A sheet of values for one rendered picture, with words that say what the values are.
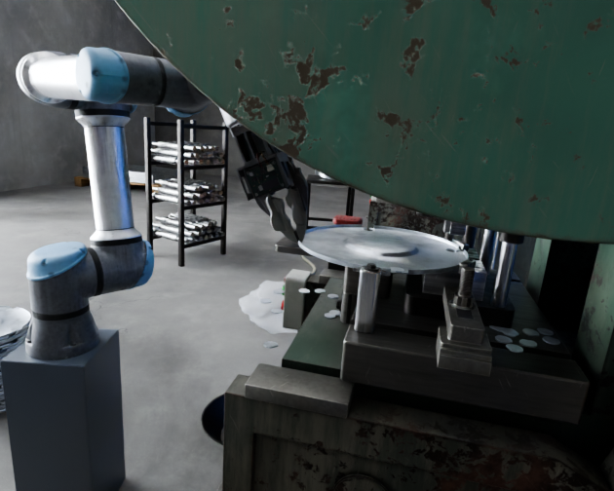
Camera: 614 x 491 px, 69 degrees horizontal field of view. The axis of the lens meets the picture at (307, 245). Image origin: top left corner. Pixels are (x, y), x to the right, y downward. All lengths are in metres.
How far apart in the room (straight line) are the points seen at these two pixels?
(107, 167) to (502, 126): 0.95
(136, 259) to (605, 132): 1.00
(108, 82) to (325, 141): 0.48
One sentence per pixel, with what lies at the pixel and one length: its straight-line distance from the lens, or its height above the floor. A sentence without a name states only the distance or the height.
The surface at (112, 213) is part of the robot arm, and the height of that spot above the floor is 0.75.
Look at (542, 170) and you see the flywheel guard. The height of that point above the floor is 0.96.
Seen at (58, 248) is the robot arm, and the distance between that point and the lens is 1.13.
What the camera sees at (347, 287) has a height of 0.72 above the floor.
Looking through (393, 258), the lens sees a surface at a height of 0.78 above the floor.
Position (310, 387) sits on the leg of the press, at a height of 0.64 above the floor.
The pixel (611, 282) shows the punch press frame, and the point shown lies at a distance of 0.68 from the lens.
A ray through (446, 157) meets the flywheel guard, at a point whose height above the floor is 0.96.
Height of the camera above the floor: 0.98
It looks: 15 degrees down
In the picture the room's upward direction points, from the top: 4 degrees clockwise
